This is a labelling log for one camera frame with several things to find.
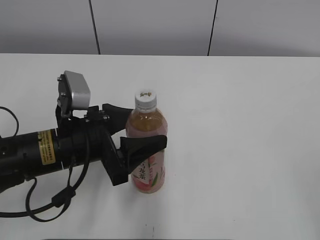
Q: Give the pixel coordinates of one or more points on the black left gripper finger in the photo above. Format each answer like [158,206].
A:
[115,117]
[136,150]

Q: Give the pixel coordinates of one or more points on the peach oolong tea bottle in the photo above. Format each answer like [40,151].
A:
[149,176]

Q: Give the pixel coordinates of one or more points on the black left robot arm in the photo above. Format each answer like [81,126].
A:
[25,156]

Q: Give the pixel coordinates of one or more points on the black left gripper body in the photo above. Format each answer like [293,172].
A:
[80,141]

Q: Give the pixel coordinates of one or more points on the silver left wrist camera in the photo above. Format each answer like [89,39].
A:
[73,93]

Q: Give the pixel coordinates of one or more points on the white bottle cap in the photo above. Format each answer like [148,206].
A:
[145,99]

